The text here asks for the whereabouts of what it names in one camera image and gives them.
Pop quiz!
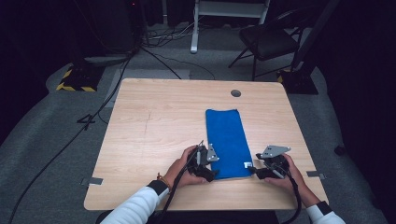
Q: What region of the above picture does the orange bracelet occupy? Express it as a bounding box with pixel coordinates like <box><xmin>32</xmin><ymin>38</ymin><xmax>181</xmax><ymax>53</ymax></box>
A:
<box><xmin>156</xmin><ymin>173</ymin><xmax>173</xmax><ymax>191</ymax></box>

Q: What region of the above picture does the blue towel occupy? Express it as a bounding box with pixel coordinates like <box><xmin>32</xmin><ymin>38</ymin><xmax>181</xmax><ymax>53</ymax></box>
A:
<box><xmin>205</xmin><ymin>108</ymin><xmax>254</xmax><ymax>180</ymax></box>

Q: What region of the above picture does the black yellow striped stand base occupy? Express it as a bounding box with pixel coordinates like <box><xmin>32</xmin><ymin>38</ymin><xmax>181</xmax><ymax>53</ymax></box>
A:
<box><xmin>55</xmin><ymin>63</ymin><xmax>106</xmax><ymax>93</ymax></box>

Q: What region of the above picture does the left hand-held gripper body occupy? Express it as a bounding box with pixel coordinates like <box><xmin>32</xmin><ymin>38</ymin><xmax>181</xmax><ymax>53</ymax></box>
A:
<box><xmin>187</xmin><ymin>140</ymin><xmax>220</xmax><ymax>175</ymax></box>

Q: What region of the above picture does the person's left hand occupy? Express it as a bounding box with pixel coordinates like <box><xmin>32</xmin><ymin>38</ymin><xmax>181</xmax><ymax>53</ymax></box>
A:
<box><xmin>163</xmin><ymin>145</ymin><xmax>209</xmax><ymax>189</ymax></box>

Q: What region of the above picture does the dark equipment cabinet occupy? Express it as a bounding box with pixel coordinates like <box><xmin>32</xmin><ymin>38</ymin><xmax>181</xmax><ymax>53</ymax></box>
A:
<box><xmin>70</xmin><ymin>0</ymin><xmax>145</xmax><ymax>58</ymax></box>

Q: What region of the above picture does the long black floor cable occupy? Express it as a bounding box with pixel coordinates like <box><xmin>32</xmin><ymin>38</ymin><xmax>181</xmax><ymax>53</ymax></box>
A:
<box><xmin>7</xmin><ymin>54</ymin><xmax>134</xmax><ymax>224</ymax></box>

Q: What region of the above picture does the white desk frame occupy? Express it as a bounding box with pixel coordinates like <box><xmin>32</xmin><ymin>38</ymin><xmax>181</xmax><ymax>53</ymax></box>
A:
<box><xmin>190</xmin><ymin>0</ymin><xmax>272</xmax><ymax>55</ymax></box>

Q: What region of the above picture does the grey tape piece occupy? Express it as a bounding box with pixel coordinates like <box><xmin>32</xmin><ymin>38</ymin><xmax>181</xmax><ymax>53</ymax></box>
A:
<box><xmin>305</xmin><ymin>170</ymin><xmax>327</xmax><ymax>181</ymax></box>
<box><xmin>80</xmin><ymin>176</ymin><xmax>104</xmax><ymax>187</ymax></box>

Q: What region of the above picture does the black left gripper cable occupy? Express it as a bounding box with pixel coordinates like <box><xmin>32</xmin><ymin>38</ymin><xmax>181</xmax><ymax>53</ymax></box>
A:
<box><xmin>157</xmin><ymin>145</ymin><xmax>202</xmax><ymax>224</ymax></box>

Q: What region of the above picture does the black folding chair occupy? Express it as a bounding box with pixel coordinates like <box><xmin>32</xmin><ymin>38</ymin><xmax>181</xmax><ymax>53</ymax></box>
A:
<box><xmin>228</xmin><ymin>8</ymin><xmax>313</xmax><ymax>82</ymax></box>

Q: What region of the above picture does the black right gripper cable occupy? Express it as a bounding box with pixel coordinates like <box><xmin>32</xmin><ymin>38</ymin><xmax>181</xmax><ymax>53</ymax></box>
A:
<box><xmin>278</xmin><ymin>166</ymin><xmax>304</xmax><ymax>224</ymax></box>

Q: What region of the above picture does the person's right hand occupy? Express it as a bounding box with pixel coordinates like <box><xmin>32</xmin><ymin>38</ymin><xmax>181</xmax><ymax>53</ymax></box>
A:
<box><xmin>264</xmin><ymin>153</ymin><xmax>309</xmax><ymax>195</ymax></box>

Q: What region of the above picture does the bundle of floor cables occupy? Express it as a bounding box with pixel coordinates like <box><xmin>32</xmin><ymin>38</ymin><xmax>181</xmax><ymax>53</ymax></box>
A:
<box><xmin>144</xmin><ymin>21</ymin><xmax>200</xmax><ymax>49</ymax></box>

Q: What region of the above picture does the black stand base with pole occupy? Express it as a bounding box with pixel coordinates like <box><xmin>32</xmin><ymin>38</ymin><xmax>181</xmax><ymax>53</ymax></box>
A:
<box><xmin>276</xmin><ymin>0</ymin><xmax>341</xmax><ymax>95</ymax></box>

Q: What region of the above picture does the curved black floor cable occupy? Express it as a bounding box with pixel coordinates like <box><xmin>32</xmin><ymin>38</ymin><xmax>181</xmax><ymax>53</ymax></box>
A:
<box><xmin>139</xmin><ymin>46</ymin><xmax>217</xmax><ymax>81</ymax></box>

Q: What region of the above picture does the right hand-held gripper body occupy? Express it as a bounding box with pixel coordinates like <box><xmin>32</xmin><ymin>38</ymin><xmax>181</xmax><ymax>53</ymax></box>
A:
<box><xmin>255</xmin><ymin>145</ymin><xmax>292</xmax><ymax>180</ymax></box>

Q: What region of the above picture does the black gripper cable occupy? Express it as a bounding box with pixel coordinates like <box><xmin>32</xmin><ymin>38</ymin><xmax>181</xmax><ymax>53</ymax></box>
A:
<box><xmin>278</xmin><ymin>166</ymin><xmax>304</xmax><ymax>224</ymax></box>
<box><xmin>157</xmin><ymin>145</ymin><xmax>202</xmax><ymax>224</ymax></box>

